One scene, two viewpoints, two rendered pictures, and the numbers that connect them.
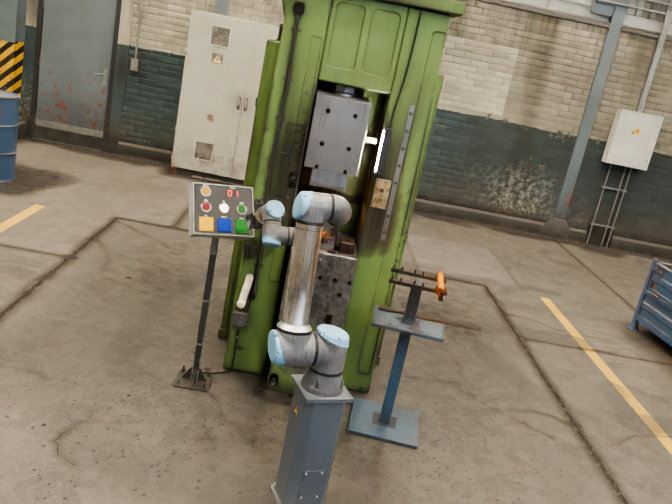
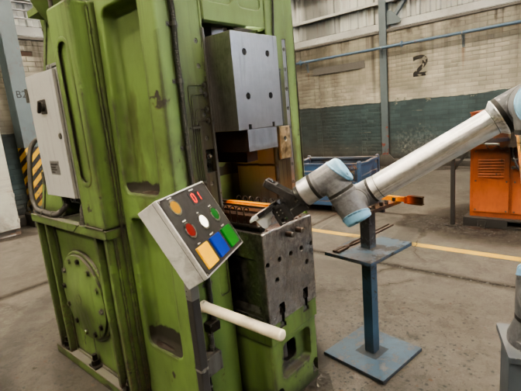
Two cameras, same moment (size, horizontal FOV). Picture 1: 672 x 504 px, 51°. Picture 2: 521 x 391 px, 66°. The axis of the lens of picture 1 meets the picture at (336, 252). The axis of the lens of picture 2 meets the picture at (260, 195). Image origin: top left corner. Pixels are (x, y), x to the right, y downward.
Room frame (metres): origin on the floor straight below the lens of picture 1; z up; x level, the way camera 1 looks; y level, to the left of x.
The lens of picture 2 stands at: (2.57, 1.40, 1.42)
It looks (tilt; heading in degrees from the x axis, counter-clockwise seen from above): 11 degrees down; 316
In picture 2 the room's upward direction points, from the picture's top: 5 degrees counter-clockwise
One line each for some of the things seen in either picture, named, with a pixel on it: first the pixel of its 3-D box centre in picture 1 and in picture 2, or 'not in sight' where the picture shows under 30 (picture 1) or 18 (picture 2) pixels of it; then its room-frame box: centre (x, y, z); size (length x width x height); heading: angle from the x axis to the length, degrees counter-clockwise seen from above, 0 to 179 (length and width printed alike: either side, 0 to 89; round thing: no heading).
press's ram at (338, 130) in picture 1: (344, 132); (231, 87); (4.05, 0.09, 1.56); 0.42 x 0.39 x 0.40; 4
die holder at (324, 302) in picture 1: (318, 274); (249, 258); (4.06, 0.08, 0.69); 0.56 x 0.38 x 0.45; 4
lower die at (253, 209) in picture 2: (317, 231); (238, 212); (4.05, 0.13, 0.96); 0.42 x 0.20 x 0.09; 4
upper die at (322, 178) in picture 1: (328, 173); (230, 140); (4.05, 0.13, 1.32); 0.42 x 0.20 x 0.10; 4
